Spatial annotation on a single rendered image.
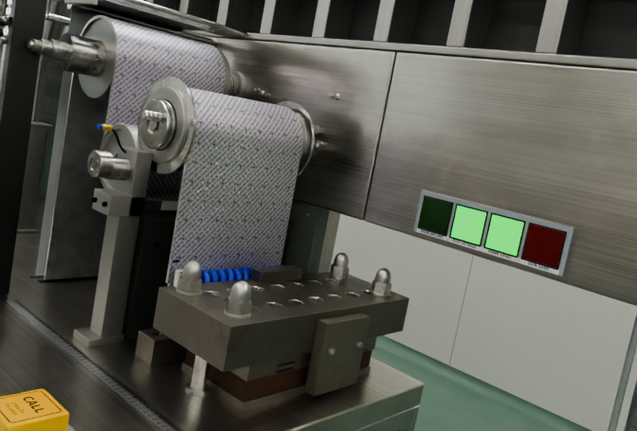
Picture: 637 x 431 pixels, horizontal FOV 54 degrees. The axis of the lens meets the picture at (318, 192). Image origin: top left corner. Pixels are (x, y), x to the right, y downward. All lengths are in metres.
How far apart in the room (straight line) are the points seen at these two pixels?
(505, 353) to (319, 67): 2.64
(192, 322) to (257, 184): 0.28
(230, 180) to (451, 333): 2.87
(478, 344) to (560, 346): 0.46
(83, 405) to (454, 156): 0.64
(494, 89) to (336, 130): 0.31
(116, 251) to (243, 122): 0.28
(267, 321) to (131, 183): 0.31
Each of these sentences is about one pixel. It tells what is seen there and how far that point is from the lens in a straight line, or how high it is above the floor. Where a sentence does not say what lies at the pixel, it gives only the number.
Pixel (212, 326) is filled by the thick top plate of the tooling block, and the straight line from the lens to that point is 0.83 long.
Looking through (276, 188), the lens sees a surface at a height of 1.17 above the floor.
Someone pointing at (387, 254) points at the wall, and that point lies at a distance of 3.94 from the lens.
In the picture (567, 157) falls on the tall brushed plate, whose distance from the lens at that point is 0.94.
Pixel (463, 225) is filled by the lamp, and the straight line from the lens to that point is 0.99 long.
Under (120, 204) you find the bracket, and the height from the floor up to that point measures 1.12.
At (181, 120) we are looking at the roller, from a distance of 0.94.
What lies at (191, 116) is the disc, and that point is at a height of 1.27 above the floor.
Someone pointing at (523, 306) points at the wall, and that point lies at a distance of 3.53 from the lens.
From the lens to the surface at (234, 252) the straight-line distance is 1.03.
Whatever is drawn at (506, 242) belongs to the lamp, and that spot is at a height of 1.17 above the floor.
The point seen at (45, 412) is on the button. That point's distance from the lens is 0.80.
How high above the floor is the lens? 1.30
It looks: 7 degrees down
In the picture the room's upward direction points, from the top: 11 degrees clockwise
